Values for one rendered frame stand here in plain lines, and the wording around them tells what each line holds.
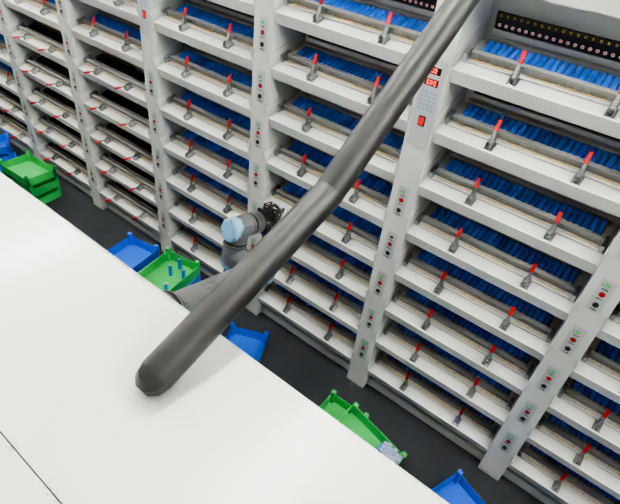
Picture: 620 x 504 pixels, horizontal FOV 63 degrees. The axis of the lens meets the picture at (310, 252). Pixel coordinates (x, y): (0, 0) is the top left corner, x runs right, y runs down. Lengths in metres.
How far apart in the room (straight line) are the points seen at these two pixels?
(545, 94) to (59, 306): 1.39
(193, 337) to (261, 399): 0.06
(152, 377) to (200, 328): 0.04
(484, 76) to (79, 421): 1.46
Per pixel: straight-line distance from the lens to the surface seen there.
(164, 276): 2.55
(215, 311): 0.34
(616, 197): 1.63
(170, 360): 0.33
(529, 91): 1.59
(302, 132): 2.03
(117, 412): 0.35
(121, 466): 0.33
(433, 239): 1.89
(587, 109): 1.57
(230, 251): 1.94
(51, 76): 3.63
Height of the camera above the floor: 2.01
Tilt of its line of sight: 38 degrees down
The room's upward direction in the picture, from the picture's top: 8 degrees clockwise
